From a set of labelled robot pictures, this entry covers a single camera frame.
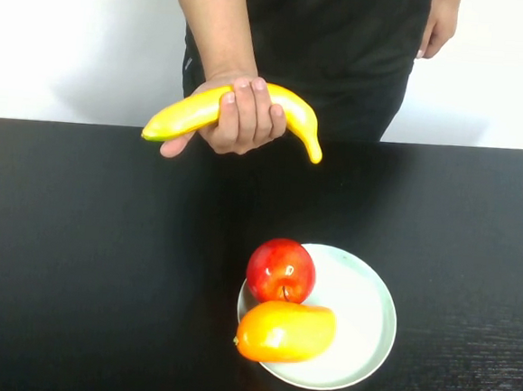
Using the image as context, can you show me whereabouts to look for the black shirt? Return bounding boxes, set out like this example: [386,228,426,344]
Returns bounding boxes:
[179,0,434,98]

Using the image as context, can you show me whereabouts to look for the person's right hand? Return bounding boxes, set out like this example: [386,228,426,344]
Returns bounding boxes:
[159,68,292,167]

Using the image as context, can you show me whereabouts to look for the white round plate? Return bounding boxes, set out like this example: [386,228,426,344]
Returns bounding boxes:
[230,237,404,391]

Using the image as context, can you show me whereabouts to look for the yellow banana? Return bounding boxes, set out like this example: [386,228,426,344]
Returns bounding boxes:
[139,72,329,166]

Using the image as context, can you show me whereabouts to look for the dark trousers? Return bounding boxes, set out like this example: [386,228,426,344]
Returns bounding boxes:
[177,33,413,148]

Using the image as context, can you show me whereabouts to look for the red apple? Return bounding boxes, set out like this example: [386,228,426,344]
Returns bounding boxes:
[243,235,321,306]

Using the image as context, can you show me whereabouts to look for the orange mango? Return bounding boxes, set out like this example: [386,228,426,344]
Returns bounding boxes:
[231,297,339,368]

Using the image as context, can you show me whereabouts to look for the person's left hand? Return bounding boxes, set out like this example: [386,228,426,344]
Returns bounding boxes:
[416,0,462,63]

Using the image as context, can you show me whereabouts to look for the person's right forearm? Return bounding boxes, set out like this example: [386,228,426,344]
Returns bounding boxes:
[160,0,264,86]

